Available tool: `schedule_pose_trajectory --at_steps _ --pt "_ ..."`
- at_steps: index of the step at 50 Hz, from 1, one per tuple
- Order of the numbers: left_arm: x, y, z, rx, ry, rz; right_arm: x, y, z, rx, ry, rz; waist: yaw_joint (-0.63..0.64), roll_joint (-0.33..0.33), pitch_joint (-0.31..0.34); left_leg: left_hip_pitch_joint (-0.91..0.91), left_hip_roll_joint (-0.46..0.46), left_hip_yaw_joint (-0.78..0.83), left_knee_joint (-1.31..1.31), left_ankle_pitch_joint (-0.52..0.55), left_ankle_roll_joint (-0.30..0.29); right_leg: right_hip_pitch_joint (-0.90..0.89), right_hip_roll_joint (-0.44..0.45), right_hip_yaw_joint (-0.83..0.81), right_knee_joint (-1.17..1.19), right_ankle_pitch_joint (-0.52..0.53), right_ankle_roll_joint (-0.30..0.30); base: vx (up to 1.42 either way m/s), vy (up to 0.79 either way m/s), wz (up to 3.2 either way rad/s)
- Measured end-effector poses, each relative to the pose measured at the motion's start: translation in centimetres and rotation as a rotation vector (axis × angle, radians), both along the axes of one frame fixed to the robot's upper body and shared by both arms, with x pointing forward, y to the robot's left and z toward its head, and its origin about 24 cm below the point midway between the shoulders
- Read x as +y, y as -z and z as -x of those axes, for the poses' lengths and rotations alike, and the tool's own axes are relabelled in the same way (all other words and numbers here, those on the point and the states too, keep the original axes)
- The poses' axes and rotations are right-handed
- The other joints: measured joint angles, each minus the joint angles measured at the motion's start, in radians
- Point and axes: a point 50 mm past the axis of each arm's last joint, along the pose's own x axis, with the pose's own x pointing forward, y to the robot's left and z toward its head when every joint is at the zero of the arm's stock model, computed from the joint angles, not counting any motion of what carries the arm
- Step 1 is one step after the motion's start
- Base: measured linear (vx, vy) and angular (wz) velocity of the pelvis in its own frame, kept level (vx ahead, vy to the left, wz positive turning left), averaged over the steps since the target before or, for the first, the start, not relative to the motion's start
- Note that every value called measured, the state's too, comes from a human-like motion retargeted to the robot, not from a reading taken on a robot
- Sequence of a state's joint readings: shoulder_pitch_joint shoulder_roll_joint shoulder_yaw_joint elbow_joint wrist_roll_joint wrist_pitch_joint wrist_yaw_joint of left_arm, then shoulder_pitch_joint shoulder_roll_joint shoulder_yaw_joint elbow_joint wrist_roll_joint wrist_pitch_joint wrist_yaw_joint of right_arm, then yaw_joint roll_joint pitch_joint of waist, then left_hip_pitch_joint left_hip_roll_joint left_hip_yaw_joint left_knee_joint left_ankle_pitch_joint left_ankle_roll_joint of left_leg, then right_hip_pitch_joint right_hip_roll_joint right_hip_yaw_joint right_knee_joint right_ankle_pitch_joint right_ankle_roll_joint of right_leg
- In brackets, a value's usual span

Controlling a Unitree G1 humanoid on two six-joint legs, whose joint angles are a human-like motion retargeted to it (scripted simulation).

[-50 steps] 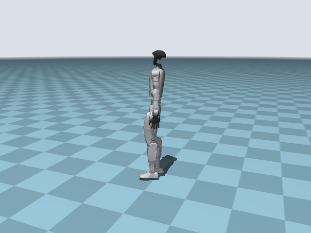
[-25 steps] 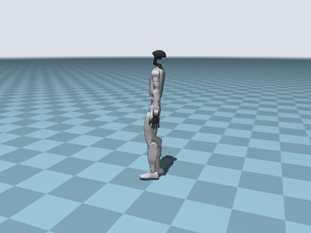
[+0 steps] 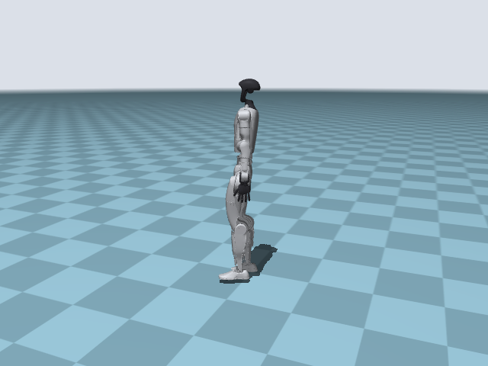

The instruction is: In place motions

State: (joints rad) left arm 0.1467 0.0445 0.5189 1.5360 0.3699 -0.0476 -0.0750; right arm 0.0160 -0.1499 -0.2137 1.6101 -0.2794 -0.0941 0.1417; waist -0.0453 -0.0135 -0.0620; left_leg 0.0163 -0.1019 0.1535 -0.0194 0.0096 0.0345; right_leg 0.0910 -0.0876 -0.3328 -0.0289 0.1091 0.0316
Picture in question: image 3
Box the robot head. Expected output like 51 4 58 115
239 79 261 110

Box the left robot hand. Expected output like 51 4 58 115
233 173 250 202

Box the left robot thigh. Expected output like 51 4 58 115
226 172 249 233

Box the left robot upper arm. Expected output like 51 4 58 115
236 110 251 152

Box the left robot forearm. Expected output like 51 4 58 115
239 142 251 181

